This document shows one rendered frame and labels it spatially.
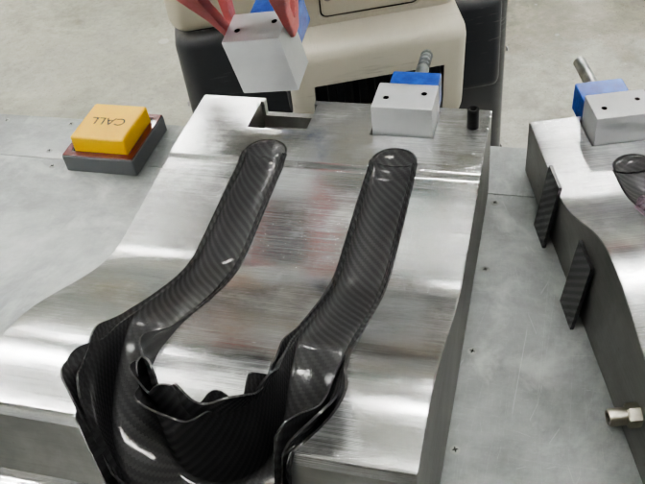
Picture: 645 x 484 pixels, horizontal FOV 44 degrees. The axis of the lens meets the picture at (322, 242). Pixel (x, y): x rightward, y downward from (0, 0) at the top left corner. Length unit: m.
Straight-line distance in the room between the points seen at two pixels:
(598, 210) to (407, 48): 0.43
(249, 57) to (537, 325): 0.31
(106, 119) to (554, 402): 0.52
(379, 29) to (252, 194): 0.41
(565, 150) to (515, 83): 1.67
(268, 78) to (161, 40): 2.14
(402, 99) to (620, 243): 0.21
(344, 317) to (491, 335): 0.15
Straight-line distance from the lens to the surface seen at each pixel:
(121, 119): 0.86
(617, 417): 0.55
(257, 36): 0.65
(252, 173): 0.67
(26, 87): 2.75
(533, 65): 2.46
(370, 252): 0.59
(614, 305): 0.57
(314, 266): 0.57
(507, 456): 0.57
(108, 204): 0.81
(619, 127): 0.72
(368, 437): 0.42
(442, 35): 1.01
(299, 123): 0.74
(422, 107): 0.66
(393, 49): 1.00
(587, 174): 0.69
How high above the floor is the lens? 1.29
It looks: 43 degrees down
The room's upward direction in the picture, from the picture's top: 8 degrees counter-clockwise
